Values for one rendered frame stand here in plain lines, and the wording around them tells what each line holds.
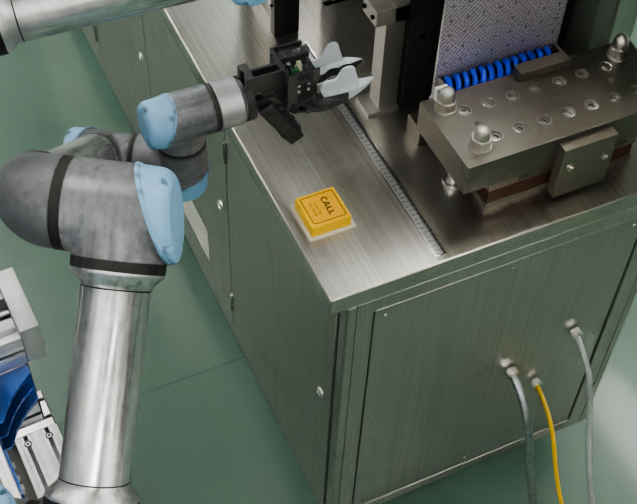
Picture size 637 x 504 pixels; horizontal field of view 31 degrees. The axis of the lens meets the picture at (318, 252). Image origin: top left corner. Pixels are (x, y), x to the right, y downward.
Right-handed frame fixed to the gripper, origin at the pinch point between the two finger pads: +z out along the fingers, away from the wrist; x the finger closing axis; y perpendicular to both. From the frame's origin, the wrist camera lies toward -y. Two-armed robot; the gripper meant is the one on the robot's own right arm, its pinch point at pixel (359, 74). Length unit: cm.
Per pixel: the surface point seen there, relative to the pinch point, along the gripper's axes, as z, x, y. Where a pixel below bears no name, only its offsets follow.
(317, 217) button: -12.0, -11.6, -16.5
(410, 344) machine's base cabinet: 0.0, -25.5, -40.4
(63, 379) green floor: -52, 37, -109
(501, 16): 24.9, -0.2, 3.8
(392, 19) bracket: 9.2, 7.1, 2.6
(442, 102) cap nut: 11.1, -7.6, -3.5
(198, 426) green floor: -28, 13, -109
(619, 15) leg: 63, 13, -18
